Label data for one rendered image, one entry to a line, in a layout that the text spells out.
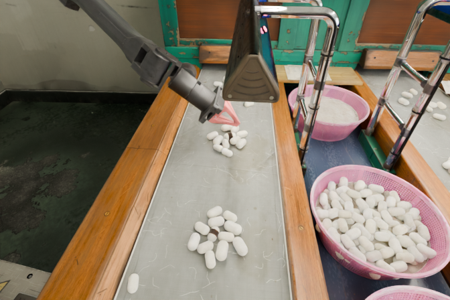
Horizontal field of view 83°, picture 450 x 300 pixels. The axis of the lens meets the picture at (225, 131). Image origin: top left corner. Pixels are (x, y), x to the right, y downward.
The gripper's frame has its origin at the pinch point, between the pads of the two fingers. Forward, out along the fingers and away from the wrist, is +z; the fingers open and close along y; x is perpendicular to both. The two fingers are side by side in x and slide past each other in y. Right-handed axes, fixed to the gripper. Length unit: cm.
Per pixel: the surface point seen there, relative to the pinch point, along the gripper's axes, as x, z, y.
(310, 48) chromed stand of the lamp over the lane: -23.8, 4.1, 13.1
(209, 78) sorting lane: 15.5, -5.4, 45.8
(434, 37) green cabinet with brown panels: -54, 54, 56
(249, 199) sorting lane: 5.1, 9.6, -16.7
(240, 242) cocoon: 4.7, 7.1, -28.6
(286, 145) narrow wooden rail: -3.4, 15.5, 0.6
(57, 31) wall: 105, -102, 137
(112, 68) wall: 106, -57, 140
